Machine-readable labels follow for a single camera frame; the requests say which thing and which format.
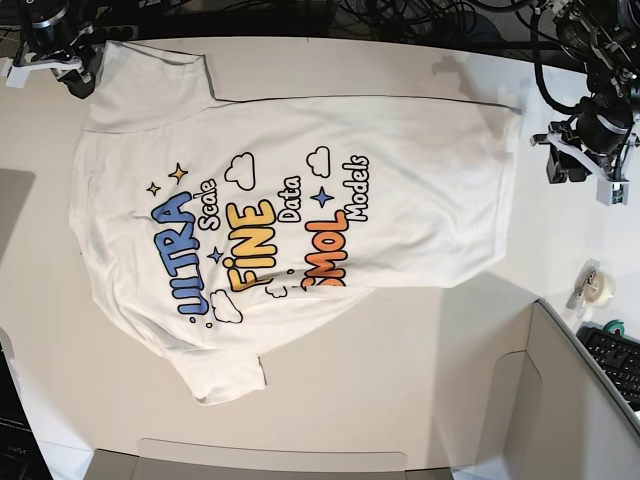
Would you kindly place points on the green tape roll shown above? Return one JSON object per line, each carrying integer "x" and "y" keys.
{"x": 615, "y": 327}

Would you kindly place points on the beige cardboard box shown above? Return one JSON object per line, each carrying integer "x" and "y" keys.
{"x": 552, "y": 414}

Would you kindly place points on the clear tape dispenser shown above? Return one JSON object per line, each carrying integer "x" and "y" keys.
{"x": 593, "y": 289}

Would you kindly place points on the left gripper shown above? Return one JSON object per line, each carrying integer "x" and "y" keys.
{"x": 596, "y": 140}

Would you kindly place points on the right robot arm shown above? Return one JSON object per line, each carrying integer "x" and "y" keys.
{"x": 67, "y": 16}

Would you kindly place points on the black computer keyboard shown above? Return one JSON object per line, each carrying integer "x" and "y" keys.
{"x": 618, "y": 357}

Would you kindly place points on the black monitor corner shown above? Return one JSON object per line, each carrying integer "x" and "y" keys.
{"x": 21, "y": 457}

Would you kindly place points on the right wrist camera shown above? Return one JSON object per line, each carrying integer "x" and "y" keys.
{"x": 15, "y": 76}

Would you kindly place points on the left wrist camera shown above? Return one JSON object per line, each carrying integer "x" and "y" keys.
{"x": 612, "y": 193}

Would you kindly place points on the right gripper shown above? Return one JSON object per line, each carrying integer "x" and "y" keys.
{"x": 77, "y": 67}

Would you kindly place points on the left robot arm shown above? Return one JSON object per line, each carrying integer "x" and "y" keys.
{"x": 604, "y": 37}

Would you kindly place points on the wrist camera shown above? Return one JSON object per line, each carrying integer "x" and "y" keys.
{"x": 612, "y": 193}
{"x": 15, "y": 76}

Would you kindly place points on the white printed t-shirt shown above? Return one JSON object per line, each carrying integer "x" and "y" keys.
{"x": 215, "y": 231}

